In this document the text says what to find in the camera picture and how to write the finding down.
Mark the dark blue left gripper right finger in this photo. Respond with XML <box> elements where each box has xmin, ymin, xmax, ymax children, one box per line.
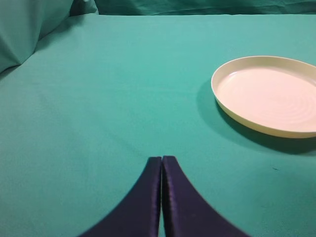
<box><xmin>162</xmin><ymin>156</ymin><xmax>248</xmax><ymax>237</ymax></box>

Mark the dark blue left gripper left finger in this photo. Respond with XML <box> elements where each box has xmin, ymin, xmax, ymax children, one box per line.
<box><xmin>81</xmin><ymin>157</ymin><xmax>162</xmax><ymax>237</ymax></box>

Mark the pale yellow round plate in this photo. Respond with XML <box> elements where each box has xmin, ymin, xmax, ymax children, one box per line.
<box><xmin>210</xmin><ymin>55</ymin><xmax>316</xmax><ymax>139</ymax></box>

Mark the green tablecloth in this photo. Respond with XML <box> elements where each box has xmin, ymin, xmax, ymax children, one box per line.
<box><xmin>0</xmin><ymin>14</ymin><xmax>316</xmax><ymax>237</ymax></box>

